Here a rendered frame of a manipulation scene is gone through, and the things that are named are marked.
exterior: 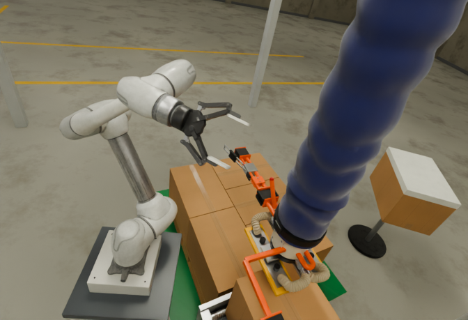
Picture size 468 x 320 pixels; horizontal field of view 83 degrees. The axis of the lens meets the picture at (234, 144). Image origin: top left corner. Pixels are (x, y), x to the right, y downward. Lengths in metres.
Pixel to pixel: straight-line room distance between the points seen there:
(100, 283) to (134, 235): 0.32
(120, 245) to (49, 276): 1.35
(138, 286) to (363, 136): 1.26
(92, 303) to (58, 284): 1.00
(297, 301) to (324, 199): 0.71
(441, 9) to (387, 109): 0.24
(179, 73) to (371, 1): 0.57
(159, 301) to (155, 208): 0.48
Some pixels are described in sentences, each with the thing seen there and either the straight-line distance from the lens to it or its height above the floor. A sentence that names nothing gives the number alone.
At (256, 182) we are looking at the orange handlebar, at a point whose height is 1.28.
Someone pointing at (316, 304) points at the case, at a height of 0.95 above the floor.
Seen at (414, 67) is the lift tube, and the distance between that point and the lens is 0.77.
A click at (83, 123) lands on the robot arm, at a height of 1.63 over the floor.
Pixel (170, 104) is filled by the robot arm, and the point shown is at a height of 1.88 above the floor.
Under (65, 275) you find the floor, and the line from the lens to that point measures 2.69.
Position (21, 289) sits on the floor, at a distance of 2.74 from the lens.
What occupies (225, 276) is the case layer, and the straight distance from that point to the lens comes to 1.95.
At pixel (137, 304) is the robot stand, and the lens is 1.65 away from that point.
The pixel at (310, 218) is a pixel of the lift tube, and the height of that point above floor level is 1.52.
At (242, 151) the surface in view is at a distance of 1.62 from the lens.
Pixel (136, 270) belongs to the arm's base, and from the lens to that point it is 1.59.
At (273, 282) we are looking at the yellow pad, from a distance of 1.29.
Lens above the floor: 2.26
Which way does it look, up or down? 36 degrees down
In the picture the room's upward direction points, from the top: 12 degrees clockwise
